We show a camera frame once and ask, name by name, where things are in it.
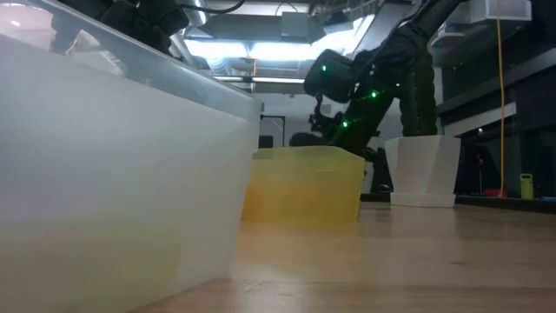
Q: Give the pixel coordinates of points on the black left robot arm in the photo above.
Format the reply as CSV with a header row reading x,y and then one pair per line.
x,y
143,21

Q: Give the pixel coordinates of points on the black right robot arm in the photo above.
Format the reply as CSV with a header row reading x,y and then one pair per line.
x,y
399,48

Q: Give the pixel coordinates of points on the yellow translucent plastic bin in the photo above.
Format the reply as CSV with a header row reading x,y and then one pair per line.
x,y
304,187

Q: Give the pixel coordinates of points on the clear translucent plastic bin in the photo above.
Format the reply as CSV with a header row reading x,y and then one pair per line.
x,y
108,195

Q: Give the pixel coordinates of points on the tall green cactus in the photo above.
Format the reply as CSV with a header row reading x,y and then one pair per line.
x,y
423,108

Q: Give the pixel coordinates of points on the white faceted plant pot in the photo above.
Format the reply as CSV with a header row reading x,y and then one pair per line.
x,y
421,169

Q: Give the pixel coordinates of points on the ceiling light strip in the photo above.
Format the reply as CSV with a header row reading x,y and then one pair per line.
x,y
278,80

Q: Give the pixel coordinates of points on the small black box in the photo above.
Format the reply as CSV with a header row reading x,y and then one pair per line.
x,y
266,141

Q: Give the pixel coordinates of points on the grey ceiling box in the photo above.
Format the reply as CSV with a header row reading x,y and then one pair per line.
x,y
295,25

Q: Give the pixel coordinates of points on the bright ceiling light panel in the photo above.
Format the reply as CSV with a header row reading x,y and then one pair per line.
x,y
260,50

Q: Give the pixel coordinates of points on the small red object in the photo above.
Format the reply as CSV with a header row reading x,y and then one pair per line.
x,y
493,192

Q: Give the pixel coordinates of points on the yellow-green water bottle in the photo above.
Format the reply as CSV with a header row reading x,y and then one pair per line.
x,y
526,187

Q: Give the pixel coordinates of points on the white ceiling air unit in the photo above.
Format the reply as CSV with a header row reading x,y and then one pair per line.
x,y
495,9

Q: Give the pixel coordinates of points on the black stand frame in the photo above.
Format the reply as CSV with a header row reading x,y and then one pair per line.
x,y
283,130

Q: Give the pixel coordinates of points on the black frame rail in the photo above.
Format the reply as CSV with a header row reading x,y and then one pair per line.
x,y
521,204

